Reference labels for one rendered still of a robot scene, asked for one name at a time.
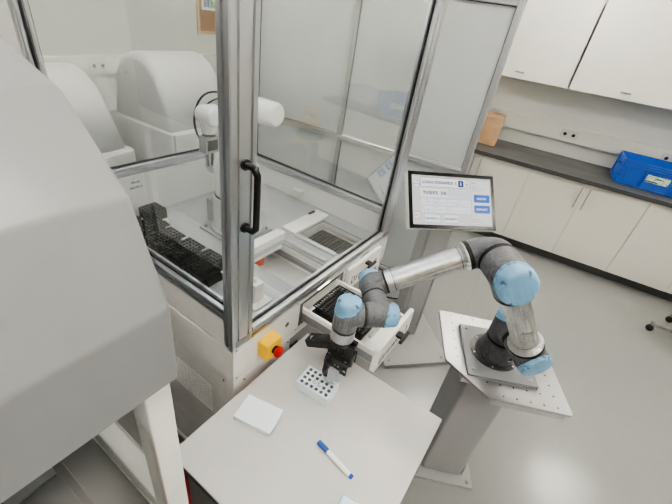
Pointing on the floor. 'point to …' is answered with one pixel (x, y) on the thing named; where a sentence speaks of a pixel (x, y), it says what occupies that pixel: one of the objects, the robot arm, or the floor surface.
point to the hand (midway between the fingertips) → (327, 375)
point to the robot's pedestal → (456, 429)
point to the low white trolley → (246, 437)
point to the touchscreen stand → (418, 342)
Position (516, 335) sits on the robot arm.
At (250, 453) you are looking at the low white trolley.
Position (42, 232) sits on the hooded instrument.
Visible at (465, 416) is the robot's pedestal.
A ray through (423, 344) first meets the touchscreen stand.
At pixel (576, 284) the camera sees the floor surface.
